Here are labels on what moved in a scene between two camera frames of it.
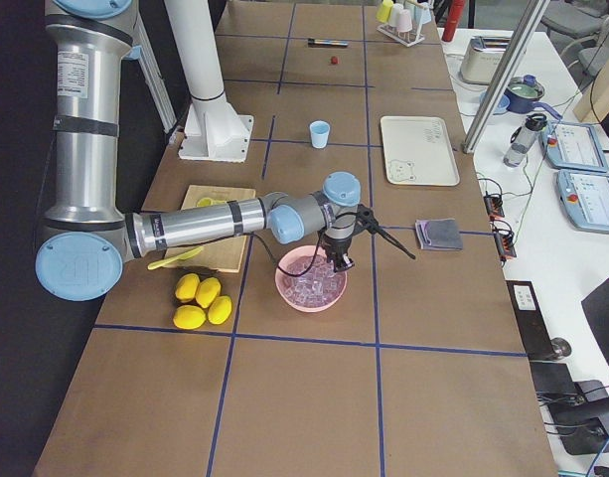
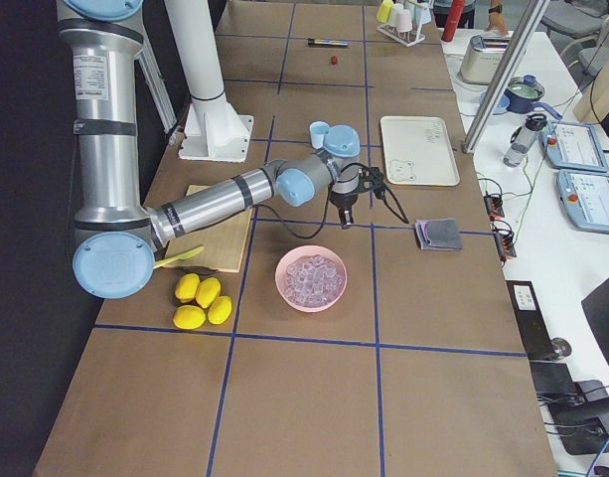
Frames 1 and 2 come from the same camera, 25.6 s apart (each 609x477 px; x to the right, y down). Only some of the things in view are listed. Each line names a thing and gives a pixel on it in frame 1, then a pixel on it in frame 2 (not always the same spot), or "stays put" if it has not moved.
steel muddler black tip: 341,43 stays put
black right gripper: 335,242 to 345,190
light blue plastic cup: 319,133 stays put
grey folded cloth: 441,234 stays put
